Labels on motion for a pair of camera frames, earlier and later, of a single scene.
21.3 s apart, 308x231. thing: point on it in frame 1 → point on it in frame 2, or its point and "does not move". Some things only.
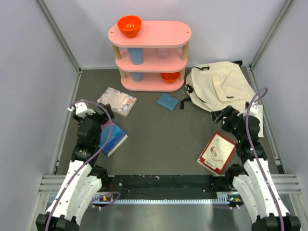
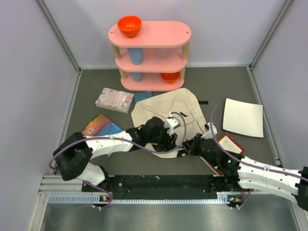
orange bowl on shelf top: x=129 y=25 does not move
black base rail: x=166 y=183 does not move
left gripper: x=104 y=117 → x=172 y=139
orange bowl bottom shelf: x=170 y=77 does not move
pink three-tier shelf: x=154 y=60 does not move
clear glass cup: x=163 y=52 does not move
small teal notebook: x=167 y=102 → x=141 y=95
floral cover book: x=121 y=103 does not move
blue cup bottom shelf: x=137 y=76 does not move
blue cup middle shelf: x=136 y=54 does not move
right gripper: x=229 y=110 → x=188 y=145
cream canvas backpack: x=221 y=86 → x=181 y=102
